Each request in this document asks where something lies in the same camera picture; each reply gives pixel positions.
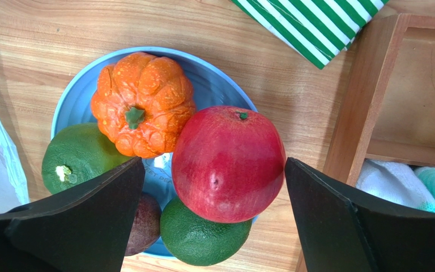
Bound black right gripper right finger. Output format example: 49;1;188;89
285;158;435;271

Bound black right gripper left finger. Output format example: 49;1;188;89
0;158;145;271

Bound dark green round fruit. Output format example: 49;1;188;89
41;122;130;194

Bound red apple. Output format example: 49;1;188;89
172;105;286;223

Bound orange mini pumpkin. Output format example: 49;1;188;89
91;52;197;159

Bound dark purple passion fruit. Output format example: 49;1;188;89
125;193;162;256

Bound teal white socks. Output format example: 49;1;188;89
356;159;435;213

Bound green avocado fruit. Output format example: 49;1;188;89
160;197;253;266

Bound wooden compartment tray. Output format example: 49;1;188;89
320;14;435;188

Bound blue round plate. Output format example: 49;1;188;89
50;46;260;260

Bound green white striped cloth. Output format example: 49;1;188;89
234;0;387;69

